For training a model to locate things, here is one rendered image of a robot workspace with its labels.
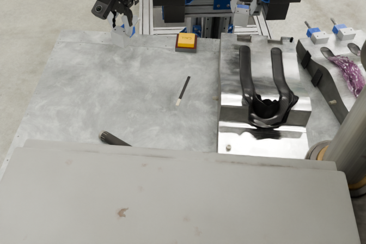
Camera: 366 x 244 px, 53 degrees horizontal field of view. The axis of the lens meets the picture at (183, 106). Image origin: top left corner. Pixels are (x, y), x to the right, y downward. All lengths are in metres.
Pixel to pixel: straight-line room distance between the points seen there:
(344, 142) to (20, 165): 0.37
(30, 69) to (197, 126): 1.66
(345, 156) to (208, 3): 1.31
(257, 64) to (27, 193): 1.03
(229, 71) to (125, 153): 0.92
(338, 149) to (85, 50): 1.11
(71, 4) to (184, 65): 1.87
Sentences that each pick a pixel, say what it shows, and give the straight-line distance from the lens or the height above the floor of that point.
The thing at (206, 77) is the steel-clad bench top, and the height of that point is 0.80.
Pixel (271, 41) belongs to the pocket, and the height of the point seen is 0.87.
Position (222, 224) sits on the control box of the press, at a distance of 0.31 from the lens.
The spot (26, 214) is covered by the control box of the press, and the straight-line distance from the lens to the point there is 0.33.
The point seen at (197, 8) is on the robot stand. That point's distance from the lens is 1.74.
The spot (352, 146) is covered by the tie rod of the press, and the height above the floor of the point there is 1.38.
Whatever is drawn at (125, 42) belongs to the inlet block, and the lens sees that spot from 1.28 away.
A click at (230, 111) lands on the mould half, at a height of 0.91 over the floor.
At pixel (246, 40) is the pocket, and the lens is 1.39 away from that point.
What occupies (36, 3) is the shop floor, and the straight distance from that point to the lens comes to 3.21.
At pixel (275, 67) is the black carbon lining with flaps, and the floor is 0.88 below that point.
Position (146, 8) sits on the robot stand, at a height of 0.23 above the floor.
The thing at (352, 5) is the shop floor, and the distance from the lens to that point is 3.33.
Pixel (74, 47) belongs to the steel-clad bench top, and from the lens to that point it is 1.48.
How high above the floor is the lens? 1.76
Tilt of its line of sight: 51 degrees down
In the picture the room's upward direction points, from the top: 2 degrees clockwise
